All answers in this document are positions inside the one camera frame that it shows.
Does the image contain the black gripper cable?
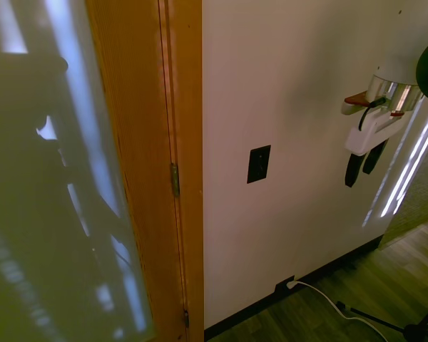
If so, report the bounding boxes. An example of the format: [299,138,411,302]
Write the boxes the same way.
[358,95,387,131]

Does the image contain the black baseboard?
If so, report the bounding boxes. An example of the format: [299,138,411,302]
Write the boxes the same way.
[203,233,384,342]

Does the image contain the white power cable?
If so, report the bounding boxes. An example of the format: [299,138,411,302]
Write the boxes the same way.
[294,280,389,342]

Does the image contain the black light switch plate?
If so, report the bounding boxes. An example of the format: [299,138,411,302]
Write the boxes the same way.
[246,144,272,185]

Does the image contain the wooden door frame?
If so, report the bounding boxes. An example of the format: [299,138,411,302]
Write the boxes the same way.
[158,0,205,342]

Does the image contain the wooden door with glass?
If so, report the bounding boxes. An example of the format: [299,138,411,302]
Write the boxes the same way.
[0,0,187,342]

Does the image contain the black tripod stand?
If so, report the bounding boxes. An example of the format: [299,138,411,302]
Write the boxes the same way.
[335,297,428,342]

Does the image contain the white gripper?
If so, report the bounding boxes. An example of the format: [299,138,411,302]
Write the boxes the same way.
[340,92,411,188]

